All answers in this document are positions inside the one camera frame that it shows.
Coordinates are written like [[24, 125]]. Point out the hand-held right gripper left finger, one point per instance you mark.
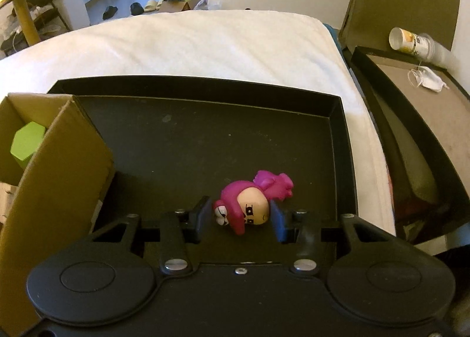
[[200, 219]]

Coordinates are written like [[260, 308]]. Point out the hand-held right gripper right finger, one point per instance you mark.
[[281, 221]]

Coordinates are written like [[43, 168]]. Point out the pink hooded figurine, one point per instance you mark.
[[242, 201]]

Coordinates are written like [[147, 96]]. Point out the black tray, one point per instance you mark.
[[202, 138]]

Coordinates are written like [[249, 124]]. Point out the brown cardboard box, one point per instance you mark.
[[55, 193]]

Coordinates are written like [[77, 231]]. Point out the white blanket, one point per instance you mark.
[[202, 43]]

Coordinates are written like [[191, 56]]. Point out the green hexagonal block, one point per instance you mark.
[[27, 146]]

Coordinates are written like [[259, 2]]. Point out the white face mask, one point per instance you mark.
[[431, 80]]

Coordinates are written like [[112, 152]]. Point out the beige slipper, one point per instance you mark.
[[151, 5]]

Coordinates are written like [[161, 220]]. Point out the black slipper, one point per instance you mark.
[[137, 9], [109, 12]]

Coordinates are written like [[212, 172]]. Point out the stack of paper cups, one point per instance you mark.
[[415, 43]]

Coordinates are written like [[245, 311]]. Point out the round table with gold rim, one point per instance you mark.
[[27, 17]]

